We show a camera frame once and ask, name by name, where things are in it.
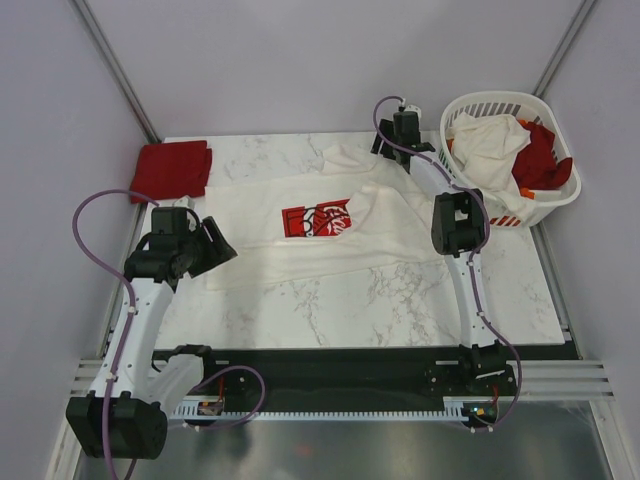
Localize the white t shirt red print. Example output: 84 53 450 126
205 145 440 291

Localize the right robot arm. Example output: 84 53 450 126
372 106 521 396

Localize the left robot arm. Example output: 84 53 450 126
66 207 237 460

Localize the folded red t shirt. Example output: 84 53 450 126
129 140 213 201

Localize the white t shirt in basket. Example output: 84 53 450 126
446 112 534 220

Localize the white laundry basket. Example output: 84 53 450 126
438 91 582 228

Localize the red t shirt in basket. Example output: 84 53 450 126
512 120 573 191

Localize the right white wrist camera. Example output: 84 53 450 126
398 103 422 116

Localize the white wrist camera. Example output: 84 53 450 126
172 196 195 210
398 103 422 116

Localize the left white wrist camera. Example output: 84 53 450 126
172 196 195 210

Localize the right aluminium frame post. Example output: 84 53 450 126
532 0 600 99

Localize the aluminium frame post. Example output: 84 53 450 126
532 0 600 99
68 0 161 144

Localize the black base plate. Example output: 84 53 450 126
154 344 519 414

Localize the white slotted cable duct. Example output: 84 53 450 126
169 397 495 423

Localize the left aluminium frame post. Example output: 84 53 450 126
68 0 161 144

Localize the aluminium rail front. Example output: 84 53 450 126
67 357 616 401

